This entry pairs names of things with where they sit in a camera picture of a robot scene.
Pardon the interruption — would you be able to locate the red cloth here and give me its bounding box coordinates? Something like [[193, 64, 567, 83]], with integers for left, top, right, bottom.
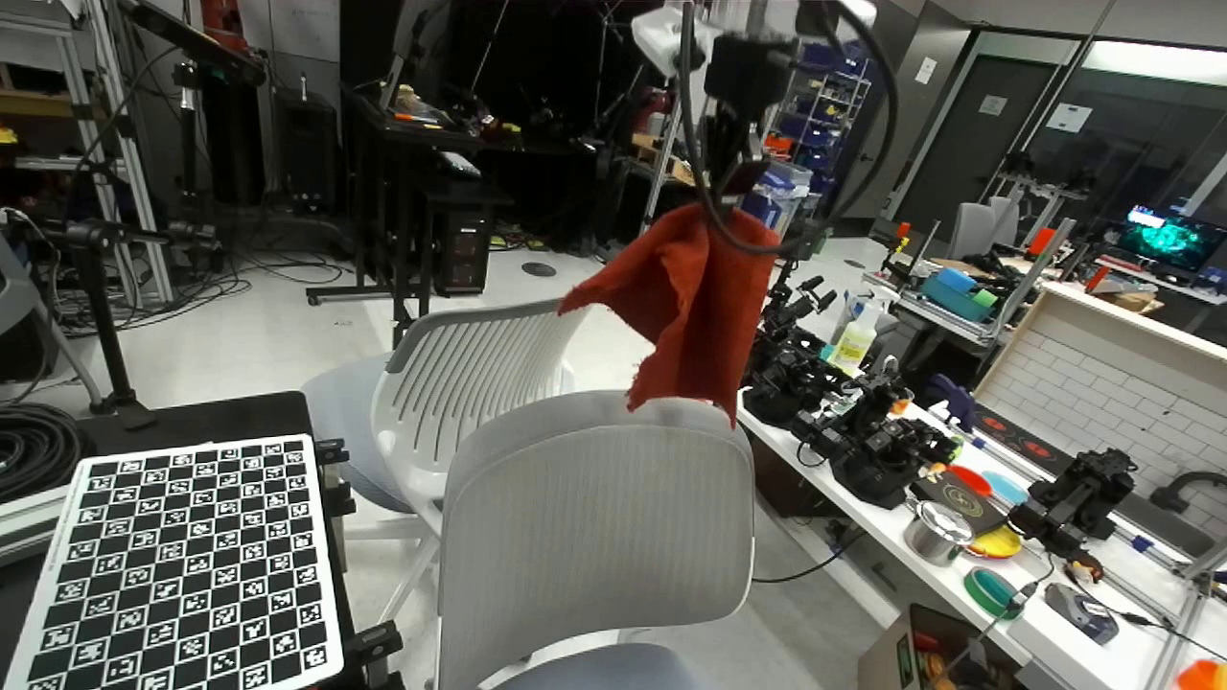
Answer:
[[560, 203, 780, 417]]

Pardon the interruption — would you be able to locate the metal bowl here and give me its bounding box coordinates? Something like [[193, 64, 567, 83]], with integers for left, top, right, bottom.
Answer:
[[907, 502, 974, 564]]

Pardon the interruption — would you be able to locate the white brick backdrop box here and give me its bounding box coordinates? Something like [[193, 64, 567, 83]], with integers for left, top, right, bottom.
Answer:
[[974, 282, 1227, 494]]

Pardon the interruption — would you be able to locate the checkerboard calibration board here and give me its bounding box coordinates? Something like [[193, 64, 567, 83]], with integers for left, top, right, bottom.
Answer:
[[3, 433, 347, 690]]

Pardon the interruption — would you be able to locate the white work table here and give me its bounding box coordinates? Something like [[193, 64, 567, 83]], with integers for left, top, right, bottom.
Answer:
[[737, 233, 1227, 690]]

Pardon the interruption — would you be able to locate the black camera stand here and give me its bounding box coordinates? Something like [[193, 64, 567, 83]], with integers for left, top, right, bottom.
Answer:
[[0, 222, 200, 430]]

